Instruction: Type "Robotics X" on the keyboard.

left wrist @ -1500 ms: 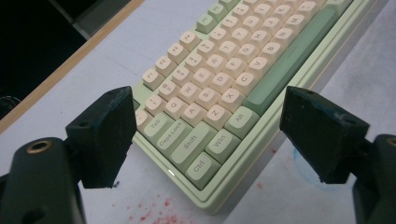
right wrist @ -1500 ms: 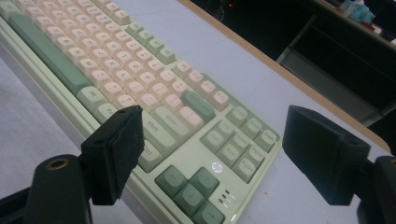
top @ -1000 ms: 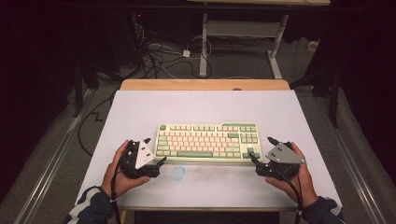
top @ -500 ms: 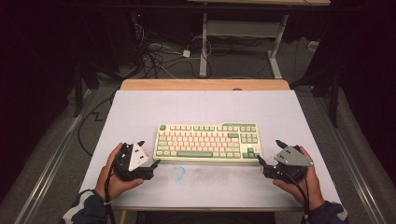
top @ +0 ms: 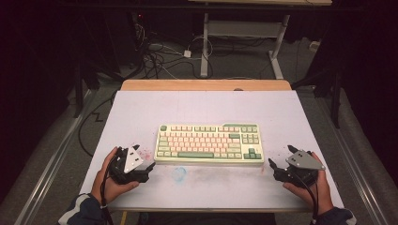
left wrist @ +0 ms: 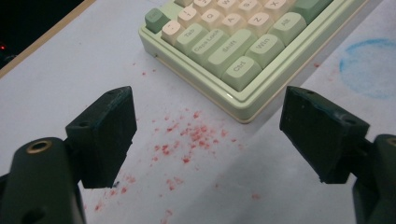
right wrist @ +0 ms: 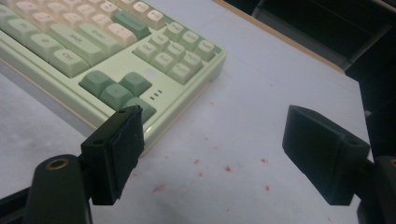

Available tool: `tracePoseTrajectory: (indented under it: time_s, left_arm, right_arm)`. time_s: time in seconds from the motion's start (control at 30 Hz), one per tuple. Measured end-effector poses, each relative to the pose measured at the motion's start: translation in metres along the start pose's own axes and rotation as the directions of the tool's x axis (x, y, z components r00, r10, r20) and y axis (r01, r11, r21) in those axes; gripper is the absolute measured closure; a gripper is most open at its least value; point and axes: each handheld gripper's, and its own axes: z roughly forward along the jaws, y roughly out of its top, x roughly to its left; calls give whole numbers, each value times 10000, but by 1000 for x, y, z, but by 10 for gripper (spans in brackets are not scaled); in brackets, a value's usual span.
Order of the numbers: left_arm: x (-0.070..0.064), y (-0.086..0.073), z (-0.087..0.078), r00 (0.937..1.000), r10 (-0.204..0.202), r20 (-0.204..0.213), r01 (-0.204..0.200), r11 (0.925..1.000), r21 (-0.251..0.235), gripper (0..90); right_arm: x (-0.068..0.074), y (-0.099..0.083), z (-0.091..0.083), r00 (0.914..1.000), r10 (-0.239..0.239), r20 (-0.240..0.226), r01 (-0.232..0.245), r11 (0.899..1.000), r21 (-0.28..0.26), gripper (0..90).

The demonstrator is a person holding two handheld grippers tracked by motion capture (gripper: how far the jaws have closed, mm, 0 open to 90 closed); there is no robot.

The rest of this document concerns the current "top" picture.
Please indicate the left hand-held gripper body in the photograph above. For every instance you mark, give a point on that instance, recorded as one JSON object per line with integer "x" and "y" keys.
{"x": 133, "y": 161}

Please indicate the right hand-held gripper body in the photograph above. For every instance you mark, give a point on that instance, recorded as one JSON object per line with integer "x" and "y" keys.
{"x": 303, "y": 161}

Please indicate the cream pink green keyboard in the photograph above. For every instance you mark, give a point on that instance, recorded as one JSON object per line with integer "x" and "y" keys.
{"x": 200, "y": 145}

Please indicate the person's left hand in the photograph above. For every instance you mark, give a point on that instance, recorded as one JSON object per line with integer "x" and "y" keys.
{"x": 108, "y": 187}

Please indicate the person's right hand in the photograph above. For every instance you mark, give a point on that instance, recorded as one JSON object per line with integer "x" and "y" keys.
{"x": 322, "y": 195}

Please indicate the black metal stand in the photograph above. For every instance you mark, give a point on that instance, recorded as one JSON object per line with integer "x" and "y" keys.
{"x": 336, "y": 100}
{"x": 78, "y": 93}

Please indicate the white table cover sheet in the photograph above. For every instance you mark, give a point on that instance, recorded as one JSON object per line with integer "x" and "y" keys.
{"x": 203, "y": 106}

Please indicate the white power adapter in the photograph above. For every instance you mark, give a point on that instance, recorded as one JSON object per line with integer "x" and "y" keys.
{"x": 187, "y": 53}

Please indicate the white-framed desk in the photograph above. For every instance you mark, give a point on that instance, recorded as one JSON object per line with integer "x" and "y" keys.
{"x": 205, "y": 47}

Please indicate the aluminium floor rail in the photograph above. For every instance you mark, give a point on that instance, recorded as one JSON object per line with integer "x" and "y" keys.
{"x": 47, "y": 178}
{"x": 359, "y": 181}

